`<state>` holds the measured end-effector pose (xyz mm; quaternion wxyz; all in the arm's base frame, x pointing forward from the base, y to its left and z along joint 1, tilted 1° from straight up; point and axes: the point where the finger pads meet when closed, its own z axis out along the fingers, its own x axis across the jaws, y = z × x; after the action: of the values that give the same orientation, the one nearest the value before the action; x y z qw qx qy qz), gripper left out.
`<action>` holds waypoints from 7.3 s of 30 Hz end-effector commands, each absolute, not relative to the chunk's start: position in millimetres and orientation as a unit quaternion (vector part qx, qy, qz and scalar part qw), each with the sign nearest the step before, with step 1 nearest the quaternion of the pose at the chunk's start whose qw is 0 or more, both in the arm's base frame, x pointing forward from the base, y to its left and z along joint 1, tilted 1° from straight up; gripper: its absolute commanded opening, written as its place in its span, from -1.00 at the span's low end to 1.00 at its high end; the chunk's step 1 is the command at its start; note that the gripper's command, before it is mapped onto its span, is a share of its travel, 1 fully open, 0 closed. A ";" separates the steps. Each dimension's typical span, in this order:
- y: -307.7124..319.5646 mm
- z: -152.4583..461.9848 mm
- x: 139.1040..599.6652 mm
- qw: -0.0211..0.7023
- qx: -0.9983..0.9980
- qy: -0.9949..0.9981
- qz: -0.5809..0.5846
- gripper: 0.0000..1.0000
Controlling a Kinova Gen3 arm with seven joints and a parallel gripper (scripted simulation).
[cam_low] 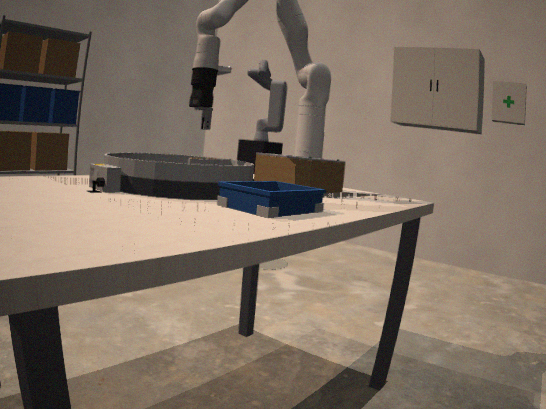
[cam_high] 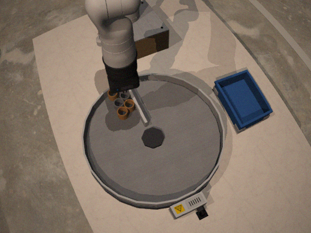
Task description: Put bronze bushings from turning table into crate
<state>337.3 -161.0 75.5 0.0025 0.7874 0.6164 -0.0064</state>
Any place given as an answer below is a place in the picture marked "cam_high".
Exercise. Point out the blue square tray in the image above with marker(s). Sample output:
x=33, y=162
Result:
x=243, y=100

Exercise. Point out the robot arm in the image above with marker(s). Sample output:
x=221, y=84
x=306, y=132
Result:
x=116, y=34

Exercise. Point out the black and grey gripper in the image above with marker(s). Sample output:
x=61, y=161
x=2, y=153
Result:
x=121, y=69

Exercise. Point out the bronze bushing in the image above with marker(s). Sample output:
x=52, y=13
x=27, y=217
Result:
x=112, y=98
x=129, y=101
x=122, y=109

